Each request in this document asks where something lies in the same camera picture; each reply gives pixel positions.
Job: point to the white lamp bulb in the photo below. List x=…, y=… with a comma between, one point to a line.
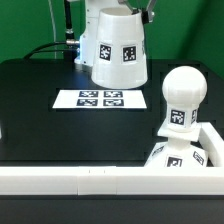
x=184, y=88

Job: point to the white lamp shade cone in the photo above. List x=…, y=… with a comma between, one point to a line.
x=120, y=59

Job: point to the white marker sheet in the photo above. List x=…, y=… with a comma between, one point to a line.
x=99, y=99

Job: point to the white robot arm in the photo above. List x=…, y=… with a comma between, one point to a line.
x=88, y=38

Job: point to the white fence bar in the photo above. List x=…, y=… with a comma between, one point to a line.
x=110, y=181
x=212, y=142

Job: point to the white lamp base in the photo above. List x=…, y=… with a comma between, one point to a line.
x=178, y=150

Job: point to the white right fence bar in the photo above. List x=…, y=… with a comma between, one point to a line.
x=212, y=142

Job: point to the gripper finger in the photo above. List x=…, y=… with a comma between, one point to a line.
x=127, y=4
x=147, y=12

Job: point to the white front fence bar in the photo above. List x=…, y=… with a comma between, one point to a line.
x=110, y=181

